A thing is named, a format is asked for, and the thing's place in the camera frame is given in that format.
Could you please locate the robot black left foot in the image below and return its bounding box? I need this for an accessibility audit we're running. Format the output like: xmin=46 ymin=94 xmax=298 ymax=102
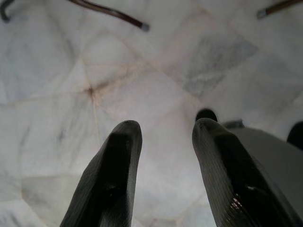
xmin=195 ymin=108 xmax=219 ymax=122

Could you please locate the robot black right foot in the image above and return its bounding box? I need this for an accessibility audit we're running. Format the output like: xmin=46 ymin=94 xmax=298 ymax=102
xmin=286 ymin=122 xmax=303 ymax=151

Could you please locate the brown chair leg grey cap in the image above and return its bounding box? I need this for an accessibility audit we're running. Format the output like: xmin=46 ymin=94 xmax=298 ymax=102
xmin=68 ymin=0 xmax=151 ymax=32
xmin=257 ymin=0 xmax=303 ymax=19

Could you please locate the robot grey left leg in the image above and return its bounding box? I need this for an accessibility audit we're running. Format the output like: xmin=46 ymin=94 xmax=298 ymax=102
xmin=222 ymin=120 xmax=303 ymax=225

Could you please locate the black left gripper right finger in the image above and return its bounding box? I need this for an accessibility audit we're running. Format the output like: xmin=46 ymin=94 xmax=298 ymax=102
xmin=192 ymin=117 xmax=303 ymax=227

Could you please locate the robot black foot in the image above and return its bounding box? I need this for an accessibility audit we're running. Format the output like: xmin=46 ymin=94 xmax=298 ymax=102
xmin=195 ymin=108 xmax=219 ymax=122
xmin=286 ymin=122 xmax=303 ymax=151

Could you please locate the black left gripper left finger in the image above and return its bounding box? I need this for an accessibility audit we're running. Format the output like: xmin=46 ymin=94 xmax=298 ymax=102
xmin=59 ymin=120 xmax=143 ymax=227

